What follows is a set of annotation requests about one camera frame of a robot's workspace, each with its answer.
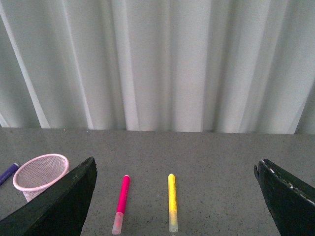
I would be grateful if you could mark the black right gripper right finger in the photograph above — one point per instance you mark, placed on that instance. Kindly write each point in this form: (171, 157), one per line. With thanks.
(290, 200)

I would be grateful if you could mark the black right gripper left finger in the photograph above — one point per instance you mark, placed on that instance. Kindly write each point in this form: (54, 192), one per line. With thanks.
(61, 210)

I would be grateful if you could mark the white curtain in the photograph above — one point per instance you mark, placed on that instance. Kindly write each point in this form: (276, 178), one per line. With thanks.
(232, 66)

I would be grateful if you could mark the pink mesh cup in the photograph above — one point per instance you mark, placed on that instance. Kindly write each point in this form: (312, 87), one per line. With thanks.
(38, 174)

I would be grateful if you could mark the yellow pen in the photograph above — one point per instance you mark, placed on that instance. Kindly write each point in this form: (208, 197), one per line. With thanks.
(172, 204)

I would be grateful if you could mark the pink pen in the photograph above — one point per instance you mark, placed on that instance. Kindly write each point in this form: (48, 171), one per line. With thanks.
(121, 207)

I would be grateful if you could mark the purple pen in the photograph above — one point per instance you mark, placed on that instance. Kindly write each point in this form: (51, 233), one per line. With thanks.
(8, 173)

